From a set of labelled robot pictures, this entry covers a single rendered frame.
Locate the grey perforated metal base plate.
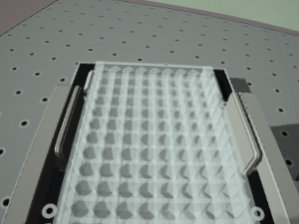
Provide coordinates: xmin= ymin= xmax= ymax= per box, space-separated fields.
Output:
xmin=0 ymin=0 xmax=299 ymax=224

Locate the white well plate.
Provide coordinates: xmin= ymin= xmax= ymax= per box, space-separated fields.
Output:
xmin=53 ymin=62 xmax=261 ymax=224

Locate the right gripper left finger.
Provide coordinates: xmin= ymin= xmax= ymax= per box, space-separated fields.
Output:
xmin=1 ymin=85 xmax=85 ymax=224

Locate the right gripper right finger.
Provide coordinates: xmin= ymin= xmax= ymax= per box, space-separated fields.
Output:
xmin=226 ymin=92 xmax=299 ymax=224

